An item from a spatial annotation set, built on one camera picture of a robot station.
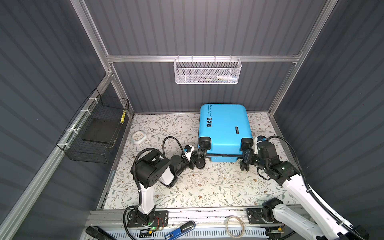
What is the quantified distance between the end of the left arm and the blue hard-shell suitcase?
2.6 inches

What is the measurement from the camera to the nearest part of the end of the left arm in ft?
2.42

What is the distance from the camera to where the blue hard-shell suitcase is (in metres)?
0.80
